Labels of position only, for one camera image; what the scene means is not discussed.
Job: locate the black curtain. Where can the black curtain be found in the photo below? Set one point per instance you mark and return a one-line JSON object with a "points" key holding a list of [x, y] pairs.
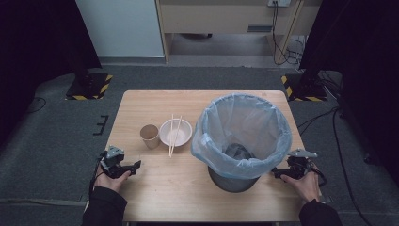
{"points": [[31, 47], [360, 47]]}

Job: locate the brown paper cup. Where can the brown paper cup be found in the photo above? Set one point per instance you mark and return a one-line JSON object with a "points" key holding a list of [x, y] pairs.
{"points": [[150, 135]]}

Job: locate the wooden chopstick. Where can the wooden chopstick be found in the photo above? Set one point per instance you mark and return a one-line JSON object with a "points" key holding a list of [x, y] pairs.
{"points": [[171, 135], [176, 133]]}

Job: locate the person's left hand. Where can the person's left hand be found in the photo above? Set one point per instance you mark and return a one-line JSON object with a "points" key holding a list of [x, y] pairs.
{"points": [[109, 183]]}

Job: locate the beige wooden desk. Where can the beige wooden desk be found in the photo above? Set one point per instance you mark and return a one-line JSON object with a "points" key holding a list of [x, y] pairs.
{"points": [[219, 19]]}

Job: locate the white disposable bowl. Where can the white disposable bowl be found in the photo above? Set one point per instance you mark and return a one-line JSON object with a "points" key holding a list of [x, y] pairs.
{"points": [[185, 132]]}

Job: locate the black mesh trash bin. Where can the black mesh trash bin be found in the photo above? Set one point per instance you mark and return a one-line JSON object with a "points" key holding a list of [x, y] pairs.
{"points": [[232, 185]]}

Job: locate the person's right hand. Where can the person's right hand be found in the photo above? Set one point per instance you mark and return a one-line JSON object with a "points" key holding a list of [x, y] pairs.
{"points": [[307, 188]]}

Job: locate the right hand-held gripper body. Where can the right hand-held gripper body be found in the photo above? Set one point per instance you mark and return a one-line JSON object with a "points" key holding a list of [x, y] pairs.
{"points": [[299, 166]]}

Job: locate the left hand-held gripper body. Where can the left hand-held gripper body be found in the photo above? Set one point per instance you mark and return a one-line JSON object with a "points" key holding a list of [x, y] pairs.
{"points": [[112, 160]]}

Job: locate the grey power strip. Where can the grey power strip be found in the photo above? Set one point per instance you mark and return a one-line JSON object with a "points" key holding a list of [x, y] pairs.
{"points": [[279, 3]]}

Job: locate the trash bin with blue bag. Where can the trash bin with blue bag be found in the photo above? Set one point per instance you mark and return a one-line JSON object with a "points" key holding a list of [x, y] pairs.
{"points": [[244, 125]]}

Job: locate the striped black stand base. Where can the striped black stand base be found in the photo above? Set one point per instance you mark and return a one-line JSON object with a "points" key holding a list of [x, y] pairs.
{"points": [[89, 88], [302, 89]]}

